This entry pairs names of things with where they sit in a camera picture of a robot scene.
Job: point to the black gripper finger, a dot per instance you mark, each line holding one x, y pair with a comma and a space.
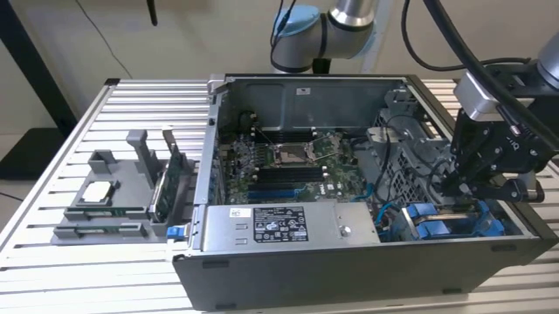
471, 147
495, 170

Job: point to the hard disk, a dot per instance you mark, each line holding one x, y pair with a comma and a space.
425, 210

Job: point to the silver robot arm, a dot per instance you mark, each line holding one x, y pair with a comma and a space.
302, 49

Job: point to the empty blue disk carrier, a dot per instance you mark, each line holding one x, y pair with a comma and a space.
433, 230

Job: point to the metal disk bay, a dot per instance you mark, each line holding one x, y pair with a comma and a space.
410, 220

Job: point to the black RAM slot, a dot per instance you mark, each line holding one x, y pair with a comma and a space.
290, 175
290, 172
290, 169
289, 136
289, 133
289, 140
290, 179
289, 130

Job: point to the long black expansion slot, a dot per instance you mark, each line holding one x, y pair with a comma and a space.
279, 186

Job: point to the long blue expansion slot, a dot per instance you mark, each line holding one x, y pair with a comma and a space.
277, 195

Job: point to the silver metal drive cage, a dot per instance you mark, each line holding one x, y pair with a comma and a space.
406, 183

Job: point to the green motherboard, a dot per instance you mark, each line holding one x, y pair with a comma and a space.
345, 170

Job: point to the CPU socket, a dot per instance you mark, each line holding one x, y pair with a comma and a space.
291, 153

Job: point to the silver power supply box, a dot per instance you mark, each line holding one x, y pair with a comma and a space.
323, 225

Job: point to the thin metal locking lever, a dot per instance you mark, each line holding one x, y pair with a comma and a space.
265, 135

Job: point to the black and silver PC case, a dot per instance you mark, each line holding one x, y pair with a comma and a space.
306, 281

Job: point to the green graphics card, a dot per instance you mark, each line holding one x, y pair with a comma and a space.
169, 183

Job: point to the blue plastic case latch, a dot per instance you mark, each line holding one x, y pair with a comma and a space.
174, 232

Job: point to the grey parts rack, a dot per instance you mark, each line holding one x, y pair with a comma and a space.
142, 153

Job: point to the green RAM stick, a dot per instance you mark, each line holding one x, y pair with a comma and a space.
110, 229
118, 212

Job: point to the black hanging rod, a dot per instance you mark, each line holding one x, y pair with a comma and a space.
153, 13

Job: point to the silver CPU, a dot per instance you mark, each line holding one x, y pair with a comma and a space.
99, 192

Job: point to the black stand with base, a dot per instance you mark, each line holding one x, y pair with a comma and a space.
39, 65

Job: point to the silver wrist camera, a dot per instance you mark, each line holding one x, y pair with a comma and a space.
477, 95

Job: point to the grey plastic bracket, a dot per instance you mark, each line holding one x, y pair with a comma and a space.
399, 98

